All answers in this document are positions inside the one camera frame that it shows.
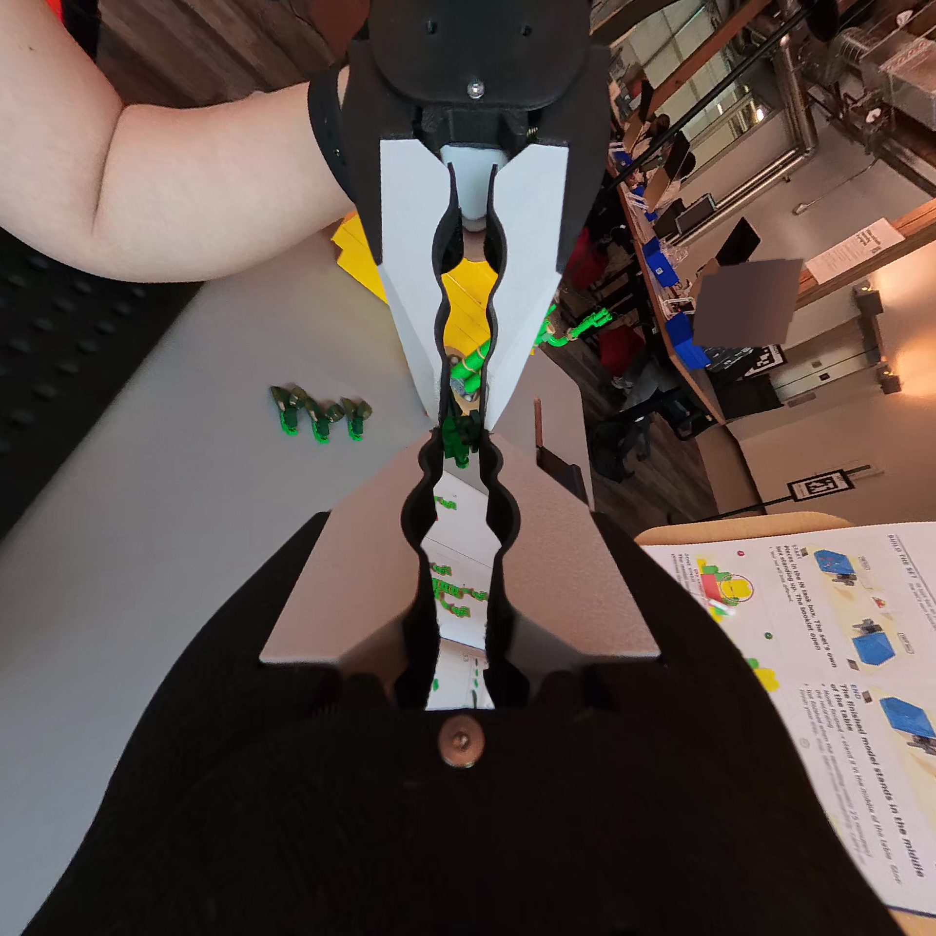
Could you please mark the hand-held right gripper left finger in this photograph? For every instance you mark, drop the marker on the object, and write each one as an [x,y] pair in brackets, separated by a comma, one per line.
[344,585]

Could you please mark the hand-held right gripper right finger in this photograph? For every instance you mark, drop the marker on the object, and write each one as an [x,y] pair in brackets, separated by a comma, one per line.
[578,585]

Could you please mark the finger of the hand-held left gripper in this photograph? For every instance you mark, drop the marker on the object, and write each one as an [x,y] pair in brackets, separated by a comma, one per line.
[409,241]
[530,241]

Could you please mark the dark green lego leaf assembly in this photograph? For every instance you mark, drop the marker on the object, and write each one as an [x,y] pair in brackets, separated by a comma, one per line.
[356,418]
[286,409]
[461,439]
[322,423]

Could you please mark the person's left forearm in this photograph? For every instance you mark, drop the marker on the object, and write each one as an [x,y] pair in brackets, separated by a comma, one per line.
[183,168]

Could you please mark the green lego bamboo plant model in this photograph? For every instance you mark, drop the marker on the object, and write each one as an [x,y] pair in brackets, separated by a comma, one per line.
[589,322]

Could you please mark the open lego instruction booklet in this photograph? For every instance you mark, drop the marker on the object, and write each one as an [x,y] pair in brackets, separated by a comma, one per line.
[461,541]

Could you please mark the yellow plastic bin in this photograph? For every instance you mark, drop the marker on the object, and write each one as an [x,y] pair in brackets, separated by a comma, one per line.
[362,256]

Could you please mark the red bean bag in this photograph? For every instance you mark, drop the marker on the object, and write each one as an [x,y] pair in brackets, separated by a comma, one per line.
[623,349]
[589,259]

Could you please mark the black box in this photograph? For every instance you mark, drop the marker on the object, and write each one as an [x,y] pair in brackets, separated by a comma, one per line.
[567,472]

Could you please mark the blue storage bin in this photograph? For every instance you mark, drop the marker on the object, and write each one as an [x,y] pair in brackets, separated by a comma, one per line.
[660,263]
[689,342]

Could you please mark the long wooden desk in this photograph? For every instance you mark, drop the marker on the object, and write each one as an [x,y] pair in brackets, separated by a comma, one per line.
[702,380]

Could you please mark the cardboard backed instruction sheet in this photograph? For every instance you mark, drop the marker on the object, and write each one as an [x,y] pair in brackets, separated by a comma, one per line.
[804,658]

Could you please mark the marker sign on pole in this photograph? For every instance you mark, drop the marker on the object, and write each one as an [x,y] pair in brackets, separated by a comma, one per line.
[820,487]

